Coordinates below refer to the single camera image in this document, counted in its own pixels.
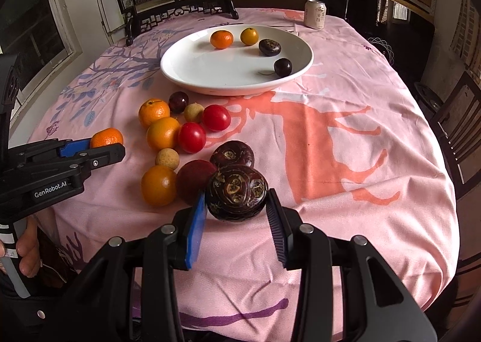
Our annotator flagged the white round plate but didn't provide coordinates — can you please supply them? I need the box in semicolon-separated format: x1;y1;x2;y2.
160;24;314;97

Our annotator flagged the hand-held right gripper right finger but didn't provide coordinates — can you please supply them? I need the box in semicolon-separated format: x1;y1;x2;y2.
265;189;438;342

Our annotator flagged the dark red plum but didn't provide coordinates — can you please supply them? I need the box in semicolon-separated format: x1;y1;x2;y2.
176;159;219;206

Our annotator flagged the pink printed tablecloth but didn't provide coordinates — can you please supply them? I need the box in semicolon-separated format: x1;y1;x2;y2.
28;7;457;332

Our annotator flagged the white framed window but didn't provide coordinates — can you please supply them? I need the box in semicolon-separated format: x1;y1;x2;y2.
0;0;85;106

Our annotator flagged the dark wooden chair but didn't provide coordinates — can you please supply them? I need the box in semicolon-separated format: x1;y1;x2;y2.
429;70;481;200

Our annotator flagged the red cherry tomato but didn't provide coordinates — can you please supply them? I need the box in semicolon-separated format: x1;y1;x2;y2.
202;104;231;132
178;122;207;154

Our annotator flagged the dark plum on plate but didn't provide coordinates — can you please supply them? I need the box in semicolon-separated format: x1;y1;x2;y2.
273;58;293;77

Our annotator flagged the dark red cherry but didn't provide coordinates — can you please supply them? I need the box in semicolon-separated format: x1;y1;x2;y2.
168;91;189;114

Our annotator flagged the beige drink can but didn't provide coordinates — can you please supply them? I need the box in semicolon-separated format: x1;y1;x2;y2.
304;0;327;30

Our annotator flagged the person's left hand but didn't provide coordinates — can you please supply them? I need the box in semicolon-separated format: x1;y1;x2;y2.
0;216;41;278

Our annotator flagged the tan longan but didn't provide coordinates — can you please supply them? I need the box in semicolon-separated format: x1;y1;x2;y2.
184;103;204;124
155;148;180;171

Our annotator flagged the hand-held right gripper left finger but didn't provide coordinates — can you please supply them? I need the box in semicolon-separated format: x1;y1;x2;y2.
53;192;208;342

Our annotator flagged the large dark water chestnut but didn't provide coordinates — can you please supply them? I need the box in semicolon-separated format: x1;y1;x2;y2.
205;165;269;222

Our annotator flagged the smooth small orange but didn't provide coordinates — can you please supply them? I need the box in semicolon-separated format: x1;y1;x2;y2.
146;117;182;152
240;27;259;46
140;165;178;208

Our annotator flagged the orange mandarin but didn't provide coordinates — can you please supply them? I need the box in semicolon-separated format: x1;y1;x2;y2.
90;127;124;149
210;30;234;50
138;98;171;129

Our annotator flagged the small dark water chestnut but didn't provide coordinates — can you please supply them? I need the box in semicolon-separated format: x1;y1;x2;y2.
259;39;282;57

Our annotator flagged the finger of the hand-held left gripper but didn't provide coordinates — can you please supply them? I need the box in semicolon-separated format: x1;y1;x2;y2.
56;143;126;179
15;138;93;159

